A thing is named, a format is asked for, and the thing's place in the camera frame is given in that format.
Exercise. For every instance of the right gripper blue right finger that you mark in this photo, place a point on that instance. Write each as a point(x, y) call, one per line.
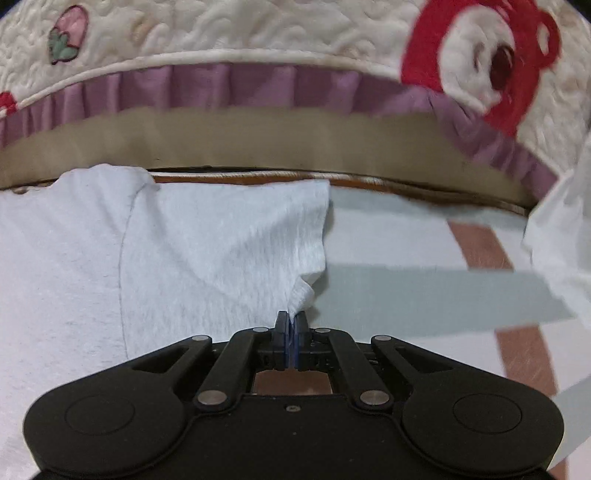
point(345, 362)

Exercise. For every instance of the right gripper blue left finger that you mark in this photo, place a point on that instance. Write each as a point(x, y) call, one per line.
point(246, 353)

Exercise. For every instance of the light grey t-shirt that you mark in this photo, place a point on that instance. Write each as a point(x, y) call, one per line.
point(106, 265)

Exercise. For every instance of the checkered floor rug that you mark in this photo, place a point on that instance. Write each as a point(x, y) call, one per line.
point(455, 280)

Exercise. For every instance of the white quilt with red bears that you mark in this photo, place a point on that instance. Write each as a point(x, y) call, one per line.
point(510, 80)

